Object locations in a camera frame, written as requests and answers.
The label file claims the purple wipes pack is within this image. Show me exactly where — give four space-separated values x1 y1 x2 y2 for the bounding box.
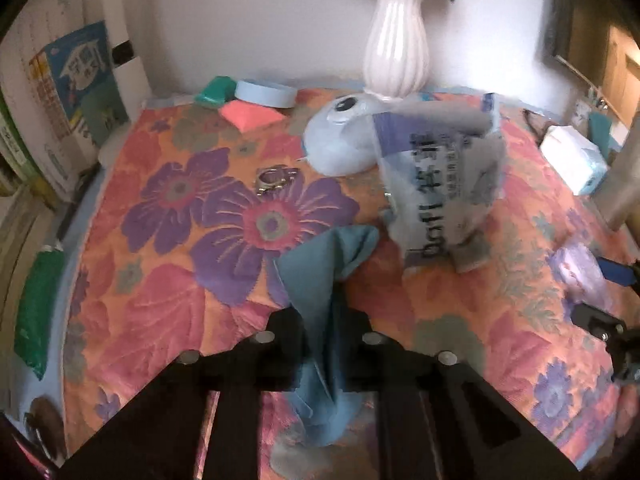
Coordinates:
548 240 612 310

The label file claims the teal blue cloth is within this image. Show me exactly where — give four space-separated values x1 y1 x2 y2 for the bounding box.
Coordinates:
276 226 380 446

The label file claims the blue white wipes bag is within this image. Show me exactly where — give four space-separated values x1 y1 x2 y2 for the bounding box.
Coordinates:
371 93 506 273

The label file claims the grey blue plush toy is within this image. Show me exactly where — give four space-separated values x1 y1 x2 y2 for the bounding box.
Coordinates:
303 93 491 177

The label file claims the light blue tape ring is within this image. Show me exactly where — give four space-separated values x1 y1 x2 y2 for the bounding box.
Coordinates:
233 78 298 110

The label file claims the green plastic packet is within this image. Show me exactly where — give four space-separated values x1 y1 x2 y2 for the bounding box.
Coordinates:
14 246 65 380

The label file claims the white tissue box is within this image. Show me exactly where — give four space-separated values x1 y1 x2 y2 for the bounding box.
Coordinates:
539 126 608 196

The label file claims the floral orange table cloth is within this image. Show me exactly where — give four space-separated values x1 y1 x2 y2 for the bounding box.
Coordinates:
63 89 639 466

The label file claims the pen holder cup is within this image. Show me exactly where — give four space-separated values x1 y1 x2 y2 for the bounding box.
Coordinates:
570 88 613 160

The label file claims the coral pink pouch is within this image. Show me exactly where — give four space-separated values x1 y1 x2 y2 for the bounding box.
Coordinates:
219 100 285 133

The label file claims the black television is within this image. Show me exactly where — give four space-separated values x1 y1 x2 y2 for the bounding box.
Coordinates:
541 0 640 126

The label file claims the green pouch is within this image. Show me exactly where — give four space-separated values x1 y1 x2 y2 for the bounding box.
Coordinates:
194 76 236 108

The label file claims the row of books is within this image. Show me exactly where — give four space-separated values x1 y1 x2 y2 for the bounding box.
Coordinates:
0 0 151 271

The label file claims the white ribbed ceramic vase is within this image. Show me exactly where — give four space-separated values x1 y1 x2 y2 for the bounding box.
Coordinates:
362 0 431 101

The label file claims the blue cover book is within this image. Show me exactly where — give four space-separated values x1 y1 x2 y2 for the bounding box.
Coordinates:
29 21 128 148

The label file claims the metal key ring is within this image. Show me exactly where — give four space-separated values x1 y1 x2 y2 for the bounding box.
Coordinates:
252 164 301 196

